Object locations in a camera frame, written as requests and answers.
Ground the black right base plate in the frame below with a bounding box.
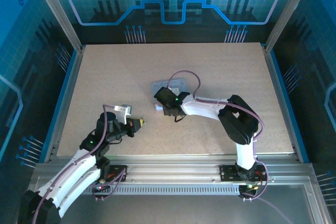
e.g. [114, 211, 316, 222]
[219, 163, 269, 183]

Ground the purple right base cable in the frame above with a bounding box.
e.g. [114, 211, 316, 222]
[240, 159, 270, 202]

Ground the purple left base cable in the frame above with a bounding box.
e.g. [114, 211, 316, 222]
[90, 165, 129, 201]

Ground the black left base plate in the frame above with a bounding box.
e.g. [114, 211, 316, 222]
[101, 165, 129, 183]

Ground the aluminium table side rail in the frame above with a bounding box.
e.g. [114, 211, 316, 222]
[43, 47, 87, 163]
[261, 44, 304, 163]

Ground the aluminium frame post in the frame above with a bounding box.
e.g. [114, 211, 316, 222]
[264, 0, 317, 53]
[28, 0, 87, 53]

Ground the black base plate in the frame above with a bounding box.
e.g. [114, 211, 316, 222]
[219, 163, 269, 183]
[101, 165, 129, 183]

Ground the slotted grey cable duct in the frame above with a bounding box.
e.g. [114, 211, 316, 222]
[85, 185, 244, 196]

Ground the purple cable on metal floor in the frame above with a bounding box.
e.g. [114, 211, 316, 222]
[251, 197, 292, 224]

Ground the aluminium mounting rail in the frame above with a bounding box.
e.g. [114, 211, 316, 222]
[33, 154, 316, 184]

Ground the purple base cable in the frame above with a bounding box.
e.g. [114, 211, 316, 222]
[240, 159, 270, 202]
[90, 165, 129, 201]

